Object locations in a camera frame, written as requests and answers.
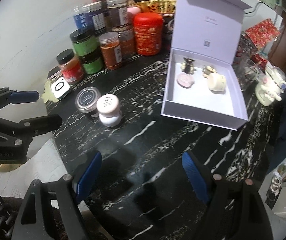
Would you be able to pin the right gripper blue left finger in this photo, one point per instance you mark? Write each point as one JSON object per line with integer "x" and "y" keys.
{"x": 86, "y": 174}

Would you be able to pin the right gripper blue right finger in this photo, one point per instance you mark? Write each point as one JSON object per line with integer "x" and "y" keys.
{"x": 196, "y": 179}

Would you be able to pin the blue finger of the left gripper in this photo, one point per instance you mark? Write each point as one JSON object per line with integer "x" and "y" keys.
{"x": 23, "y": 96}
{"x": 41, "y": 125}

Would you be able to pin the pink round compact case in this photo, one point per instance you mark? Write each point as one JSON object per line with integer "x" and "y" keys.
{"x": 108, "y": 105}

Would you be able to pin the cream white cosmetic jar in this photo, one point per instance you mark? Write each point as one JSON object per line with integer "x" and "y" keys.
{"x": 217, "y": 83}

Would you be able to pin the pink cosmetic jar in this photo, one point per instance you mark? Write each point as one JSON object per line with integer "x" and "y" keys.
{"x": 185, "y": 80}

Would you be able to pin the bear charm hair clip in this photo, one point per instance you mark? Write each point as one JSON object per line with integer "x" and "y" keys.
{"x": 207, "y": 70}

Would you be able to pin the dark bow hair clip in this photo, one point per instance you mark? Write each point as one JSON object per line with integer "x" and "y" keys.
{"x": 187, "y": 66}

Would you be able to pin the pale blue white jar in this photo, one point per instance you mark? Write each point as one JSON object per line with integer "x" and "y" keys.
{"x": 111, "y": 118}

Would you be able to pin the yellow flower coaster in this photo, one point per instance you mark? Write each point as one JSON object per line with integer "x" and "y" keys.
{"x": 48, "y": 94}

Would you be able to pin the white square mini printer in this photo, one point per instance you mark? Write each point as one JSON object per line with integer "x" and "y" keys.
{"x": 60, "y": 88}

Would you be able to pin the red label sauce jar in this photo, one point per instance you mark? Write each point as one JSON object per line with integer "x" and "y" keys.
{"x": 70, "y": 66}

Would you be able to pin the white open gift box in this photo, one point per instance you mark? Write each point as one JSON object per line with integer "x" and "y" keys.
{"x": 207, "y": 31}

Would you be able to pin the lower green jar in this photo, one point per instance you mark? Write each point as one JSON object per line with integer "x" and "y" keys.
{"x": 92, "y": 63}

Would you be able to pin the green jar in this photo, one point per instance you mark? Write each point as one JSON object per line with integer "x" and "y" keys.
{"x": 84, "y": 41}
{"x": 92, "y": 63}

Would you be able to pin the upper green jar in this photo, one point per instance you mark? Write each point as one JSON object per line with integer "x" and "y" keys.
{"x": 84, "y": 41}

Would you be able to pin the clear glass with spoon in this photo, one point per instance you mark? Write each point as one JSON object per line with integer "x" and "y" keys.
{"x": 248, "y": 72}

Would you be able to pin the cinnamoroll white mug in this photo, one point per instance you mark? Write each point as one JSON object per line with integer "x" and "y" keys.
{"x": 271, "y": 85}

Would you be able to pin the blue label bottle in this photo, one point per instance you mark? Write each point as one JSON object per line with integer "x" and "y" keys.
{"x": 90, "y": 16}

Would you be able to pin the orange powder plastic jar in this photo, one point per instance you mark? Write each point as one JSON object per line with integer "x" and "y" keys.
{"x": 111, "y": 50}

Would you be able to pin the dark herb jar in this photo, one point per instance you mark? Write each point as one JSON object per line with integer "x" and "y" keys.
{"x": 118, "y": 14}

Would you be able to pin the red patterned gift box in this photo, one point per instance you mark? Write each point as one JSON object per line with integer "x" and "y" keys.
{"x": 262, "y": 33}

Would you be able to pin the red tea tin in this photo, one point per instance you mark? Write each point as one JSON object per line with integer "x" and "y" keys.
{"x": 148, "y": 33}

